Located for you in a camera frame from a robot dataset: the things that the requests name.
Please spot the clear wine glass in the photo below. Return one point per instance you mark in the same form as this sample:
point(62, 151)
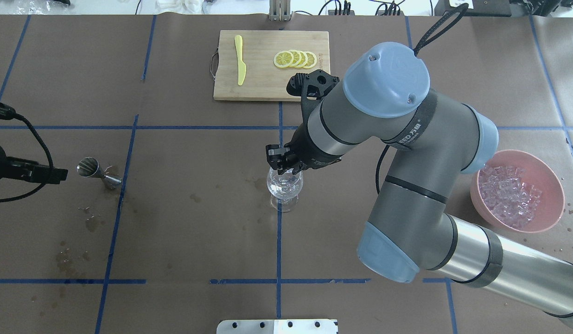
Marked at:
point(284, 189)

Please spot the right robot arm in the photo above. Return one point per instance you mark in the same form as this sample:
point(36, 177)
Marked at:
point(387, 94)

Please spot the lemon slice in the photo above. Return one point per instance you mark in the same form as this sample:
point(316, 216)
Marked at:
point(303, 58)
point(311, 59)
point(283, 59)
point(295, 57)

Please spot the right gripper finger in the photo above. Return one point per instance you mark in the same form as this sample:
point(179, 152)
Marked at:
point(292, 167)
point(277, 157)

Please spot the pink bowl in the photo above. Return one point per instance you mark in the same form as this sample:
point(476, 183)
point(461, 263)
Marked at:
point(538, 173)

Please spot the steel double jigger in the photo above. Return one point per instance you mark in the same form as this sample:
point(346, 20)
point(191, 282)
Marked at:
point(90, 168)

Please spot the aluminium frame post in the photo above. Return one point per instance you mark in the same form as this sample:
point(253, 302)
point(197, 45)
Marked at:
point(280, 10)

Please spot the yellow plastic knife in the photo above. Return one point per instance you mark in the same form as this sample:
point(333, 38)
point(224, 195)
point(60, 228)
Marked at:
point(241, 65)

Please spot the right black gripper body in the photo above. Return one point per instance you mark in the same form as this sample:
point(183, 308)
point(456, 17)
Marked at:
point(311, 150)

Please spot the pile of clear ice cubes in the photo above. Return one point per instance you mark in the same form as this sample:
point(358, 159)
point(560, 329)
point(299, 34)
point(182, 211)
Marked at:
point(510, 199)

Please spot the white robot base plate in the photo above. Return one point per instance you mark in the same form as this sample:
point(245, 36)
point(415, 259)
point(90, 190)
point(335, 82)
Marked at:
point(278, 326)

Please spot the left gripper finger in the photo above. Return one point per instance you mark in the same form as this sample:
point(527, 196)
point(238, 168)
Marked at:
point(34, 172)

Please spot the bamboo cutting board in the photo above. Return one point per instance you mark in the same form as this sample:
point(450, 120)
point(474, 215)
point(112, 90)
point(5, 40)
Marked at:
point(264, 81)

